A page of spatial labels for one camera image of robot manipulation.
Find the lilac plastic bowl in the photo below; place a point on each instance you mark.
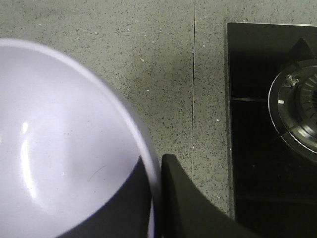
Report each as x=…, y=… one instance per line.
x=68, y=142

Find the black gas stove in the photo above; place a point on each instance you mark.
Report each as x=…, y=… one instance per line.
x=272, y=77

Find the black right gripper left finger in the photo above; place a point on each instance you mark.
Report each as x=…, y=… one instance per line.
x=126, y=215

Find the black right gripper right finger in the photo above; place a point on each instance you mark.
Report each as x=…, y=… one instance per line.
x=187, y=213

